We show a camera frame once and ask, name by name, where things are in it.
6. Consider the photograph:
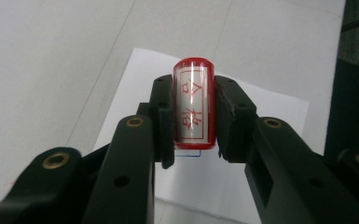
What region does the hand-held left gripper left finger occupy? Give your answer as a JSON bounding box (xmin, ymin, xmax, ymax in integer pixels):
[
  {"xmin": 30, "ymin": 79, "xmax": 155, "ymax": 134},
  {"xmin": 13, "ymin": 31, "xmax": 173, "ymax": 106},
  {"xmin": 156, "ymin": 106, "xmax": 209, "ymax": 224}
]
[{"xmin": 81, "ymin": 74, "xmax": 176, "ymax": 224}]

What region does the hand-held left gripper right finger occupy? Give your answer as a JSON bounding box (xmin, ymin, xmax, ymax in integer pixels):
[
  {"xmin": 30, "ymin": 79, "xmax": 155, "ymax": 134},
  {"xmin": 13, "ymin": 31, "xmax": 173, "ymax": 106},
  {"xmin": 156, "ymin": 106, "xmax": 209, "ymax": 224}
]
[{"xmin": 214, "ymin": 75, "xmax": 359, "ymax": 224}]

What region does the red and white stamp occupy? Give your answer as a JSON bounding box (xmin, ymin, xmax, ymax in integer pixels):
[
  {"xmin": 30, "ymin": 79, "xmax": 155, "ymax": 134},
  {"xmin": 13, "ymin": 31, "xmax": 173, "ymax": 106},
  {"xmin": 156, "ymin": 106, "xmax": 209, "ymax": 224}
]
[{"xmin": 172, "ymin": 56, "xmax": 217, "ymax": 151}]

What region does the white paper sheet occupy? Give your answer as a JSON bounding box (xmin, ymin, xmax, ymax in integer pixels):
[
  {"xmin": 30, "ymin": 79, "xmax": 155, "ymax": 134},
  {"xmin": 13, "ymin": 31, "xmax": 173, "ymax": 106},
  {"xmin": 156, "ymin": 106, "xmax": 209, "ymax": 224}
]
[{"xmin": 92, "ymin": 47, "xmax": 311, "ymax": 224}]

